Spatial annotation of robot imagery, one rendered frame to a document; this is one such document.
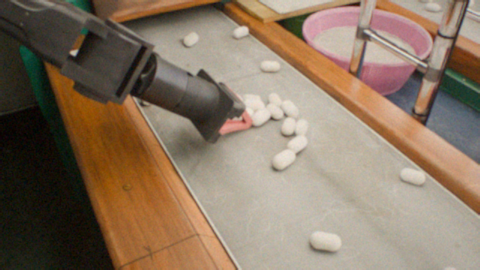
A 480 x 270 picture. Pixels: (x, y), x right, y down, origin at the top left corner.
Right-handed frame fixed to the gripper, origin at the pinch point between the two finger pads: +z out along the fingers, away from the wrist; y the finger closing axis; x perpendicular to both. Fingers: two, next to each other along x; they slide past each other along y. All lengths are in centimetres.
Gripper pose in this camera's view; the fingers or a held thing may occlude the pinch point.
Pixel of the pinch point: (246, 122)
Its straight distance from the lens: 61.6
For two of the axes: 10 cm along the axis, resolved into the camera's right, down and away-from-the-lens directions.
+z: 6.5, 2.7, 7.1
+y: -4.9, -5.6, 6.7
